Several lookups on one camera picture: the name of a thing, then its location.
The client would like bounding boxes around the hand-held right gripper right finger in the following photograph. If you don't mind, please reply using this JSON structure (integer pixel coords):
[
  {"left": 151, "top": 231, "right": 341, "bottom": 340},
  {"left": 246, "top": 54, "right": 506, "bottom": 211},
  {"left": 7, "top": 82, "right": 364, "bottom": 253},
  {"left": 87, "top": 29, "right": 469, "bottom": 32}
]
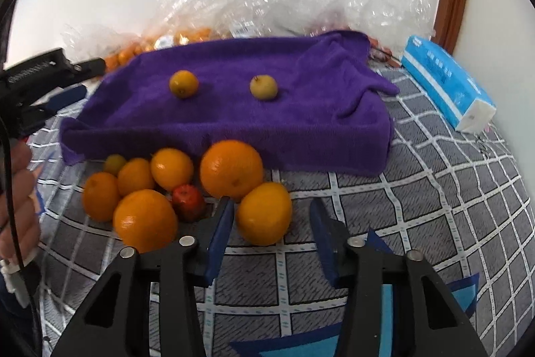
[{"left": 308, "top": 198, "right": 490, "bottom": 357}]

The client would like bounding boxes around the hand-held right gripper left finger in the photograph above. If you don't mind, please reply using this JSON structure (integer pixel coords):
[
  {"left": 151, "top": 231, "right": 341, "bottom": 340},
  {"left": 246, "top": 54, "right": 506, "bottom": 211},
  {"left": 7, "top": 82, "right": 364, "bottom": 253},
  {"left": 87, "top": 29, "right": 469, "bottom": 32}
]
[{"left": 50, "top": 197, "right": 235, "bottom": 357}]

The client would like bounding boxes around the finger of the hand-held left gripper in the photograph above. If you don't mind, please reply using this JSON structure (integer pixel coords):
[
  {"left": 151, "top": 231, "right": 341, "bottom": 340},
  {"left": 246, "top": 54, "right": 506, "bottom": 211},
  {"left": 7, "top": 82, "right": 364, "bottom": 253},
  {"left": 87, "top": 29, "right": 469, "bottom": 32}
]
[
  {"left": 35, "top": 84, "right": 87, "bottom": 115},
  {"left": 67, "top": 58, "right": 106, "bottom": 84}
]

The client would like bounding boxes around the oval orange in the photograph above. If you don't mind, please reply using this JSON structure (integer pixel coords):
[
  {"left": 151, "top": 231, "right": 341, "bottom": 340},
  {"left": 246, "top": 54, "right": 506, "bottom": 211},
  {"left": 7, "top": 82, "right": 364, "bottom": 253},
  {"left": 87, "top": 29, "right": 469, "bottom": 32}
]
[{"left": 236, "top": 181, "right": 293, "bottom": 247}]

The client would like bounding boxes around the large orange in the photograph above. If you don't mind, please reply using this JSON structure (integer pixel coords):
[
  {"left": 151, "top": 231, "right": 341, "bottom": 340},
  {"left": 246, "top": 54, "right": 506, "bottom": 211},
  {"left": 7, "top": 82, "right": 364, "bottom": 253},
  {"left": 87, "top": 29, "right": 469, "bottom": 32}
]
[
  {"left": 113, "top": 189, "right": 179, "bottom": 254},
  {"left": 199, "top": 140, "right": 264, "bottom": 199}
]

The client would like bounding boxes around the small greenish-yellow fruit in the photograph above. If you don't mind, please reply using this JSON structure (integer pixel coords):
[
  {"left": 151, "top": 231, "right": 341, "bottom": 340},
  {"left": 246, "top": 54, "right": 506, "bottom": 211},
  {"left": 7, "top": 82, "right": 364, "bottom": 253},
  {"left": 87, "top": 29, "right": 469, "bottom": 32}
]
[{"left": 103, "top": 154, "right": 127, "bottom": 176}]

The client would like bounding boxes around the medium orange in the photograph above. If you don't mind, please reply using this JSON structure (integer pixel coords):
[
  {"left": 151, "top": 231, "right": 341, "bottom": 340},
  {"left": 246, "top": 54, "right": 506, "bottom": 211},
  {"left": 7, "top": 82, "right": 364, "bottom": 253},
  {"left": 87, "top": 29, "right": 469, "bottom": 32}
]
[
  {"left": 150, "top": 148, "right": 195, "bottom": 192},
  {"left": 117, "top": 157, "right": 156, "bottom": 197},
  {"left": 82, "top": 172, "right": 122, "bottom": 223}
]

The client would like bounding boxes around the clear bag of red fruits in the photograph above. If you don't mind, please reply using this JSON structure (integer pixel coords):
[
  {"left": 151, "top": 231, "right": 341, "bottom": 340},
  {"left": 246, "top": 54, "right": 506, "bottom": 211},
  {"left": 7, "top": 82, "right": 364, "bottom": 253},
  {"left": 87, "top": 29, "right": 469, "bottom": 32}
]
[{"left": 309, "top": 0, "right": 435, "bottom": 67}]

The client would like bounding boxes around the person's left hand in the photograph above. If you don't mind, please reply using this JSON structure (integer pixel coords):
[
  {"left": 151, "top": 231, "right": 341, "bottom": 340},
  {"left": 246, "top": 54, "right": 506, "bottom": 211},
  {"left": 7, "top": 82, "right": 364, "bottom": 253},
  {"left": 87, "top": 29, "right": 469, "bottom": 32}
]
[{"left": 0, "top": 142, "right": 41, "bottom": 262}]

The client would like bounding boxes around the clear bag of small oranges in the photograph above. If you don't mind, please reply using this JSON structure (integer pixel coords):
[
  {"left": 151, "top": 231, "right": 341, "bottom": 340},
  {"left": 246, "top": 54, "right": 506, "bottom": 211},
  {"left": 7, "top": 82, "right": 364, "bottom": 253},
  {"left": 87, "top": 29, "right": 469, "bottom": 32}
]
[{"left": 61, "top": 22, "right": 145, "bottom": 71}]

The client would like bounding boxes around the small red apple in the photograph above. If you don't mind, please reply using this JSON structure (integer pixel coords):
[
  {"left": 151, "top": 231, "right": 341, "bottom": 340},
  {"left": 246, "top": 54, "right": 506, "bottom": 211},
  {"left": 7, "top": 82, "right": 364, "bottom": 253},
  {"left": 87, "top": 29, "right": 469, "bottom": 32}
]
[{"left": 171, "top": 184, "right": 206, "bottom": 223}]

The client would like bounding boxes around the small yellow-orange citrus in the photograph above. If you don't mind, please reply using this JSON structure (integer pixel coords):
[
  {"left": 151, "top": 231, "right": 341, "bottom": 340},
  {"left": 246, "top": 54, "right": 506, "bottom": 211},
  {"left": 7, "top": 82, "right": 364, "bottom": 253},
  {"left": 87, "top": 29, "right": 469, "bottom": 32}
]
[{"left": 169, "top": 70, "right": 199, "bottom": 99}]

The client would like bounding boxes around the grey checked bed sheet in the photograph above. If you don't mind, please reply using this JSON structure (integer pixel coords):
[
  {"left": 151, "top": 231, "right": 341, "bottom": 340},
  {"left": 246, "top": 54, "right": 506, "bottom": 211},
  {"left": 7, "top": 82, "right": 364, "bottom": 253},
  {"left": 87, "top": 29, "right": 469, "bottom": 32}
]
[{"left": 17, "top": 64, "right": 535, "bottom": 357}]

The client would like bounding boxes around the purple towel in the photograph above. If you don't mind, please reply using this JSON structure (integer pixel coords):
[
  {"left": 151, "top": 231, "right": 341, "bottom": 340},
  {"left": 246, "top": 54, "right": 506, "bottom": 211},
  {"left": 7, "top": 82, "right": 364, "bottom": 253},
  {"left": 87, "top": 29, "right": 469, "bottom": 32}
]
[{"left": 60, "top": 30, "right": 401, "bottom": 176}]

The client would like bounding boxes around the small yellow fruit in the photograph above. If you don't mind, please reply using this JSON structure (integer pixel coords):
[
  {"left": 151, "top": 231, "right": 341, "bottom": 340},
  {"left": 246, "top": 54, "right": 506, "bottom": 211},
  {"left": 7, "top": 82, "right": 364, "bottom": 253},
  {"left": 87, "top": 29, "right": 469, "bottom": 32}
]
[{"left": 249, "top": 74, "right": 279, "bottom": 102}]

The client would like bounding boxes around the blue and white tissue pack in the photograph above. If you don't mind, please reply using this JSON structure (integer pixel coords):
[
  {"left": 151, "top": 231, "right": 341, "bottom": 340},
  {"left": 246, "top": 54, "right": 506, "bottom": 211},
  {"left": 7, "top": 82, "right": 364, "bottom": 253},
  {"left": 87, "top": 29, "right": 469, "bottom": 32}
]
[{"left": 401, "top": 34, "right": 497, "bottom": 133}]

